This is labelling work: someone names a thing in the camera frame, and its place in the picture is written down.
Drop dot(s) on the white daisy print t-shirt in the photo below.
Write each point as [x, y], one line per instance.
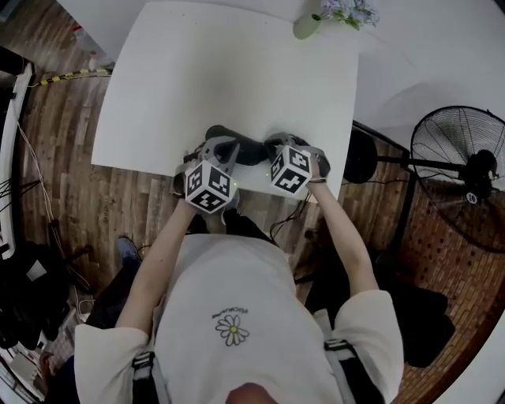
[229, 284]

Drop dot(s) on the black floor fan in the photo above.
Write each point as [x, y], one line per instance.
[469, 169]

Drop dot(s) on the black glasses case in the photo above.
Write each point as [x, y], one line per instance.
[250, 152]

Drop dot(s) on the person's right forearm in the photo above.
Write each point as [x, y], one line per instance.
[343, 236]

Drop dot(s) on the person's black trousers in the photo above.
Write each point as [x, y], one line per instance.
[240, 225]

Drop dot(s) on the yellow black striped tape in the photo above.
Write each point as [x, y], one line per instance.
[73, 75]

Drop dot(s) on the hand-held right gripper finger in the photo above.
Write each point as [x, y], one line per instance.
[278, 141]

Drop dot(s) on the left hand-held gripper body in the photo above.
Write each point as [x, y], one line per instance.
[209, 185]

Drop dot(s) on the person's left forearm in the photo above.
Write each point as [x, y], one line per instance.
[158, 260]

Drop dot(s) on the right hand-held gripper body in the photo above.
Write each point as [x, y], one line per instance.
[292, 169]

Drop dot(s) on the pale blue flowers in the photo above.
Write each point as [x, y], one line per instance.
[347, 10]

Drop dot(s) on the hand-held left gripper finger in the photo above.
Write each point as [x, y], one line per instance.
[233, 159]
[209, 148]

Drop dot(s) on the black office chair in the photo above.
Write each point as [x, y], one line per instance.
[394, 315]
[27, 292]

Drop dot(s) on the clear jug with red cap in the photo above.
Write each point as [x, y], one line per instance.
[92, 47]

